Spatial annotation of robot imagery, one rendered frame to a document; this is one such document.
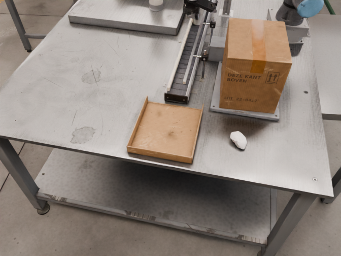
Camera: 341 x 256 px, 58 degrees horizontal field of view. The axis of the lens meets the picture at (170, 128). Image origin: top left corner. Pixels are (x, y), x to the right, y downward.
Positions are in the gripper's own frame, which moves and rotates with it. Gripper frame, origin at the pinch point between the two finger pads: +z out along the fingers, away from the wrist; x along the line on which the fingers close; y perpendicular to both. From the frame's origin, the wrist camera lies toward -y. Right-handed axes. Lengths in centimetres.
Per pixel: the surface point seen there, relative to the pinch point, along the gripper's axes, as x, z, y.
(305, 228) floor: 102, 49, -83
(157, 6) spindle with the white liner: -10.0, 8.6, 27.0
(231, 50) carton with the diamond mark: 38, -43, -20
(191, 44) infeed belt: 18.6, -4.4, 0.6
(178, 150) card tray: 79, -34, -6
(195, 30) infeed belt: 6.2, 2.8, 0.8
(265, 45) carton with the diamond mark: 33, -40, -33
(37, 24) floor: -54, 139, 194
